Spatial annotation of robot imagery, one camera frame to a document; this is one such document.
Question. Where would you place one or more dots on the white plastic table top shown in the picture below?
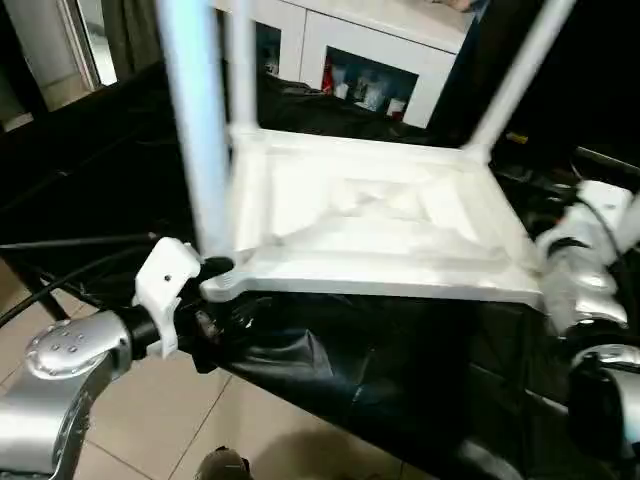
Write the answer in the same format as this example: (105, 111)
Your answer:
(375, 240)

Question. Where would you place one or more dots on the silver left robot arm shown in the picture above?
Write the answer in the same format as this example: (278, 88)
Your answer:
(60, 360)

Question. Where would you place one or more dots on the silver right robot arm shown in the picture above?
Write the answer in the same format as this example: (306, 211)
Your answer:
(595, 300)

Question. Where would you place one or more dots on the black mat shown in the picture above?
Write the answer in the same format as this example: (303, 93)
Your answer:
(100, 175)

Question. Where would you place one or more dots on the black stand foot bar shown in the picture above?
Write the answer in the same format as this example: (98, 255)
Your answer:
(37, 285)

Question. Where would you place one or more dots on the white cup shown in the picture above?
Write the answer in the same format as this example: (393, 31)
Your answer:
(342, 90)

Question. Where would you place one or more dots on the red bottle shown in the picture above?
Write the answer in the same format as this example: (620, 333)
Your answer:
(327, 80)

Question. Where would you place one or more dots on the grey curtain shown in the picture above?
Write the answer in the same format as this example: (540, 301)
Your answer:
(132, 35)

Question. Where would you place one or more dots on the white cabinet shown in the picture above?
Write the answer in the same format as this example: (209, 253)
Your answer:
(375, 40)

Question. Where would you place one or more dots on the black box with gold label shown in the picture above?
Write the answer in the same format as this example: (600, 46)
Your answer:
(540, 75)

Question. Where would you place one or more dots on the black rod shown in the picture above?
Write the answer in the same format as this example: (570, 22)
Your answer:
(610, 160)

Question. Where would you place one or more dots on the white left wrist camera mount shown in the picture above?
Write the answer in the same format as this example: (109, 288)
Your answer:
(165, 280)

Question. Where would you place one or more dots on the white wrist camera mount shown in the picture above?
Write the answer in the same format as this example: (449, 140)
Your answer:
(595, 215)
(165, 280)

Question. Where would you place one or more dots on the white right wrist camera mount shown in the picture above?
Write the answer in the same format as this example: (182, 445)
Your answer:
(595, 215)

